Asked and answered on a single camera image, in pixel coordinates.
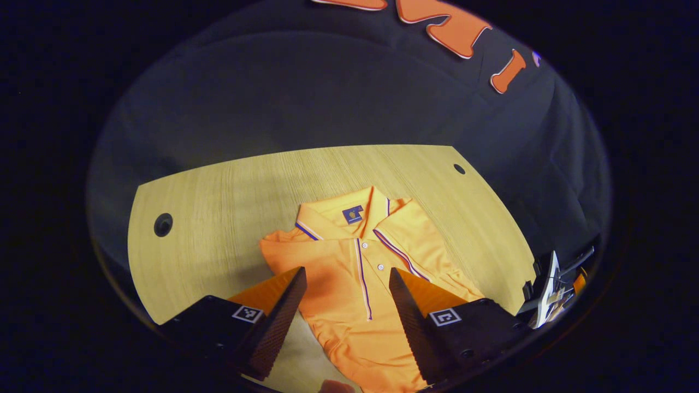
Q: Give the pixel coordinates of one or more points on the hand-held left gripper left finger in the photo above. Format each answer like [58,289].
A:
[281,322]

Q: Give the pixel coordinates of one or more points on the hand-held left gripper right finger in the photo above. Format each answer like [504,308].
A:
[412,327]

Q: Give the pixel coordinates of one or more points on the orange T-shirt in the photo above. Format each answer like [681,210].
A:
[338,316]

